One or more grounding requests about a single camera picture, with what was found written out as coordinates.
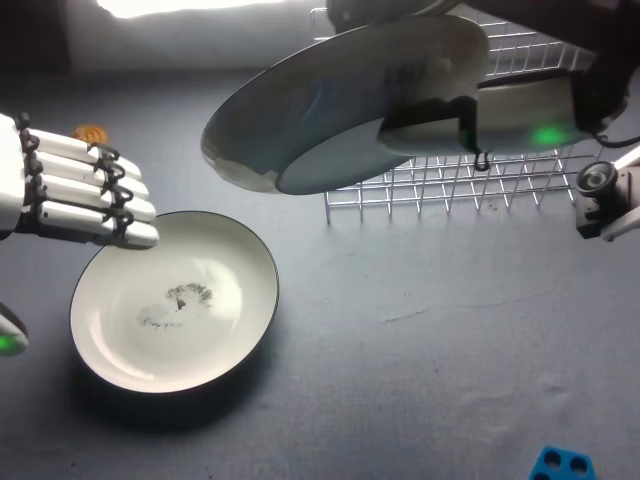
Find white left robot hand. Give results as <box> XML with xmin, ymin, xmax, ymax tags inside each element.
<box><xmin>0</xmin><ymin>112</ymin><xmax>160</xmax><ymax>359</ymax></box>

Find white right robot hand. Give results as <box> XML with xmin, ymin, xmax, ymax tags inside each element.
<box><xmin>324</xmin><ymin>0</ymin><xmax>640</xmax><ymax>170</ymax></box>

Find white plate with tree print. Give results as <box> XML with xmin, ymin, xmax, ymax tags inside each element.
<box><xmin>199</xmin><ymin>13</ymin><xmax>491</xmax><ymax>196</ymax></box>
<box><xmin>68</xmin><ymin>210</ymin><xmax>280</xmax><ymax>396</ymax></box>

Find orange spiral toy cookie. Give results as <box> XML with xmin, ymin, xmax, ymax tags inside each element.
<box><xmin>72</xmin><ymin>124</ymin><xmax>109</xmax><ymax>145</ymax></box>

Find grey table cloth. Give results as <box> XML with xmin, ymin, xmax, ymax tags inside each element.
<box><xmin>0</xmin><ymin>64</ymin><xmax>640</xmax><ymax>480</ymax></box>

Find blue pentagon block with holes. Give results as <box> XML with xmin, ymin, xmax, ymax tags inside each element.
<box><xmin>530</xmin><ymin>443</ymin><xmax>597</xmax><ymax>480</ymax></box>

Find metal wire dish rack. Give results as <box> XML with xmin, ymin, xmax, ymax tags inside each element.
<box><xmin>309</xmin><ymin>7</ymin><xmax>596</xmax><ymax>224</ymax></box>

